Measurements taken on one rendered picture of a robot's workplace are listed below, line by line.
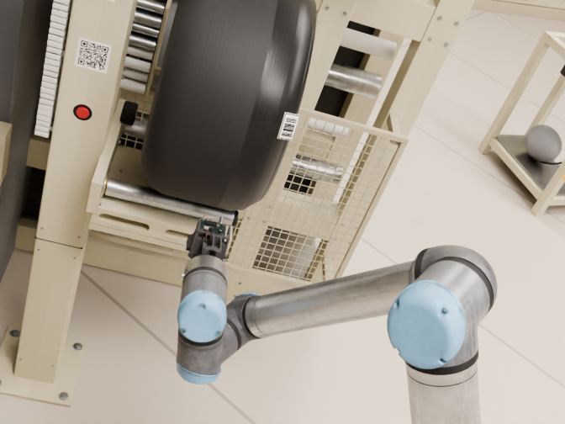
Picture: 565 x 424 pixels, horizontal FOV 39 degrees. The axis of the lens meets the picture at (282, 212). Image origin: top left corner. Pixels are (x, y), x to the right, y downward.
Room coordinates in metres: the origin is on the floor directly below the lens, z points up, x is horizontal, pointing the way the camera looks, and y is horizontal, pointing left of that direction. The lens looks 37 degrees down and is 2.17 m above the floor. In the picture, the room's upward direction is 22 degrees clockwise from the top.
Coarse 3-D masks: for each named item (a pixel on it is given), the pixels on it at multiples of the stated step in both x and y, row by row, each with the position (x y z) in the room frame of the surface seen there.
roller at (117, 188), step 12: (108, 180) 1.53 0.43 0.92; (108, 192) 1.52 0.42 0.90; (120, 192) 1.52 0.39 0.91; (132, 192) 1.53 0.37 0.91; (144, 192) 1.55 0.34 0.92; (156, 192) 1.56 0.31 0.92; (156, 204) 1.54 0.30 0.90; (168, 204) 1.55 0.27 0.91; (180, 204) 1.56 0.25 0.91; (192, 204) 1.57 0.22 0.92; (204, 204) 1.59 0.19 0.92; (216, 216) 1.58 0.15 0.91; (228, 216) 1.59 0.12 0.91
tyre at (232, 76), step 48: (192, 0) 1.57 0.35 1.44; (240, 0) 1.60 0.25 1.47; (288, 0) 1.67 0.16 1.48; (192, 48) 1.48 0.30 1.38; (240, 48) 1.52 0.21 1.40; (288, 48) 1.56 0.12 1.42; (192, 96) 1.43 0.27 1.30; (240, 96) 1.47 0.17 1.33; (288, 96) 1.51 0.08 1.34; (144, 144) 1.48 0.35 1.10; (192, 144) 1.42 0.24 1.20; (240, 144) 1.44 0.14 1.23; (192, 192) 1.46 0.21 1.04; (240, 192) 1.46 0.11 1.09
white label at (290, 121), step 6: (288, 114) 1.50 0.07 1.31; (294, 114) 1.50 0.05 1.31; (282, 120) 1.49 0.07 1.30; (288, 120) 1.49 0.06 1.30; (294, 120) 1.50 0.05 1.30; (282, 126) 1.48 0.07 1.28; (288, 126) 1.49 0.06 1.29; (294, 126) 1.50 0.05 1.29; (282, 132) 1.48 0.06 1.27; (288, 132) 1.49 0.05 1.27; (294, 132) 1.50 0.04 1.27; (282, 138) 1.48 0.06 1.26; (288, 138) 1.49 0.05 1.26
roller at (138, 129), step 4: (124, 124) 1.80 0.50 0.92; (136, 124) 1.81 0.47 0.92; (140, 124) 1.82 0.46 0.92; (144, 124) 1.82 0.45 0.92; (128, 128) 1.79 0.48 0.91; (132, 128) 1.80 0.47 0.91; (136, 128) 1.80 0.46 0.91; (140, 128) 1.80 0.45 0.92; (144, 128) 1.81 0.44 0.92; (124, 132) 1.79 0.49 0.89; (128, 132) 1.79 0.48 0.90; (132, 132) 1.79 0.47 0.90; (136, 132) 1.80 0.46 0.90; (140, 132) 1.80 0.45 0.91; (144, 132) 1.80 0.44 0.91; (136, 136) 1.80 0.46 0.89; (140, 136) 1.80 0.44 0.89; (144, 136) 1.80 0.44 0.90
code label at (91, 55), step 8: (80, 40) 1.56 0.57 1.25; (88, 40) 1.56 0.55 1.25; (80, 48) 1.56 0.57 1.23; (88, 48) 1.57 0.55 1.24; (96, 48) 1.57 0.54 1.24; (104, 48) 1.57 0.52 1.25; (80, 56) 1.56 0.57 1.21; (88, 56) 1.57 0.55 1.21; (96, 56) 1.57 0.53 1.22; (104, 56) 1.57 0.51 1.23; (80, 64) 1.56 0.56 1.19; (88, 64) 1.57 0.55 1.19; (96, 64) 1.57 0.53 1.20; (104, 64) 1.57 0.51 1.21; (104, 72) 1.58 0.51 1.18
